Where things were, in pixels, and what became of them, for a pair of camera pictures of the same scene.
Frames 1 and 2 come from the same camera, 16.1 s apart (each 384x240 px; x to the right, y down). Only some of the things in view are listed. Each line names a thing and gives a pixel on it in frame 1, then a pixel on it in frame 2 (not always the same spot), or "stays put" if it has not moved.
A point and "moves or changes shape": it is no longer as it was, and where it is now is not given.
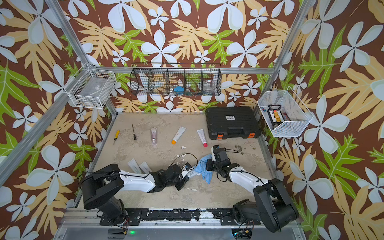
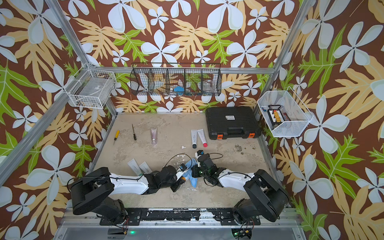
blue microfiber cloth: x=200 y=168 moves or changes shape
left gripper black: x=180 y=185 stays put
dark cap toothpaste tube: x=191 y=174 moves or changes shape
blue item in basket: x=179 y=89 stays put
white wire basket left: x=90 y=88 stays put
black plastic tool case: x=232 y=122 stays put
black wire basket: x=176 y=79 stays put
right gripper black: x=208 y=164 to x=194 y=170
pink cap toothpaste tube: x=202 y=137 stays put
